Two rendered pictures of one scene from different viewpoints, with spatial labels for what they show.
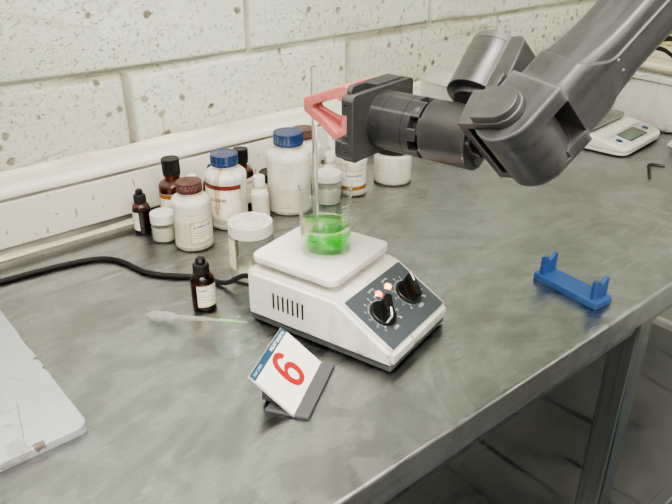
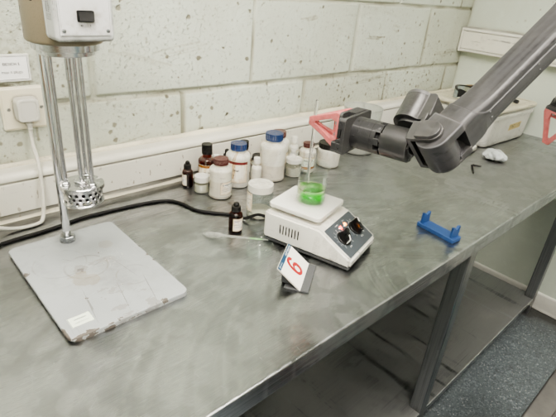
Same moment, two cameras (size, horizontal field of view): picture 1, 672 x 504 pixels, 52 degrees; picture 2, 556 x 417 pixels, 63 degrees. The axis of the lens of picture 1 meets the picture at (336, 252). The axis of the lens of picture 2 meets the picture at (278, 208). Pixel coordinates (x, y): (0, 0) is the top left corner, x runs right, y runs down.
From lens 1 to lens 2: 20 cm
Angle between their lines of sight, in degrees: 5
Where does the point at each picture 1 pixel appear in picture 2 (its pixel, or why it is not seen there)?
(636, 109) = not seen: hidden behind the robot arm
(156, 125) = (196, 123)
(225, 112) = (233, 118)
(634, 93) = not seen: hidden behind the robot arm
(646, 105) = not seen: hidden behind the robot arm
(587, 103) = (473, 132)
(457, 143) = (402, 148)
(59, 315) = (151, 232)
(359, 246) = (328, 201)
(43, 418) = (162, 286)
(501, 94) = (431, 125)
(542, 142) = (450, 150)
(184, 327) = (227, 242)
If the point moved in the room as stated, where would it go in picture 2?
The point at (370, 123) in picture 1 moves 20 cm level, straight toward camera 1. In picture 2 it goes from (352, 134) to (372, 178)
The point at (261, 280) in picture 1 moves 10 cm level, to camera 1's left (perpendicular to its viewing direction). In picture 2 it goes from (274, 217) to (224, 214)
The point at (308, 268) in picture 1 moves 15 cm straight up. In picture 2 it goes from (303, 211) to (312, 139)
